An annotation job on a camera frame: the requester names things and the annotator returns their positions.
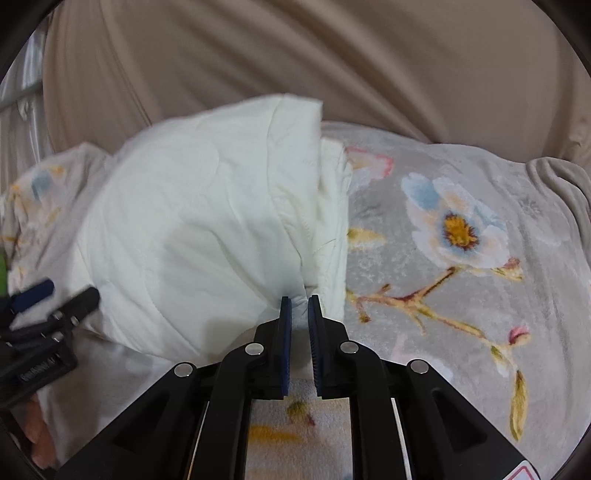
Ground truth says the grey floral blanket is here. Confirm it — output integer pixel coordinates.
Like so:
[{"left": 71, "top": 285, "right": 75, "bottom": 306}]
[{"left": 0, "top": 120, "right": 591, "bottom": 480}]

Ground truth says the cream quilted jacket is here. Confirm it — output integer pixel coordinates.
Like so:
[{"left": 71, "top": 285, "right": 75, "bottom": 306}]
[{"left": 76, "top": 93, "right": 355, "bottom": 366}]

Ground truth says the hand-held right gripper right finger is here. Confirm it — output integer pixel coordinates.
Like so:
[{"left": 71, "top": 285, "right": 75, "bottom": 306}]
[{"left": 307, "top": 294, "right": 541, "bottom": 480}]

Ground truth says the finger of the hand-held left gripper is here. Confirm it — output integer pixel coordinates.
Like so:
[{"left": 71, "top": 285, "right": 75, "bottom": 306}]
[
  {"left": 8, "top": 278, "right": 56, "bottom": 315},
  {"left": 9, "top": 286, "right": 101, "bottom": 344}
]

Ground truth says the person's left hand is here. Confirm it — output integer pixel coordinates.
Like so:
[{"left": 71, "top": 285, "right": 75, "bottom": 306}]
[{"left": 18, "top": 392, "right": 63, "bottom": 468}]

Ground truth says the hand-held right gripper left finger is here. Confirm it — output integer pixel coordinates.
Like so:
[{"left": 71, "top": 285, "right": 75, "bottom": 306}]
[{"left": 55, "top": 295, "right": 294, "bottom": 480}]

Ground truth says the beige curtain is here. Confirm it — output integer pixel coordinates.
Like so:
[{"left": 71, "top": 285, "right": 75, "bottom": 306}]
[{"left": 41, "top": 0, "right": 591, "bottom": 162}]

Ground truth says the white metal rail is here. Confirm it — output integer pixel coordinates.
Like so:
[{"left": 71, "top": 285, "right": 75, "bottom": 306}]
[{"left": 0, "top": 32, "right": 51, "bottom": 160}]

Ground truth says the grey fleece cloth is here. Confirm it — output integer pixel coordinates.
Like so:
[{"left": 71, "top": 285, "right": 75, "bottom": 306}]
[{"left": 526, "top": 157, "right": 591, "bottom": 243}]

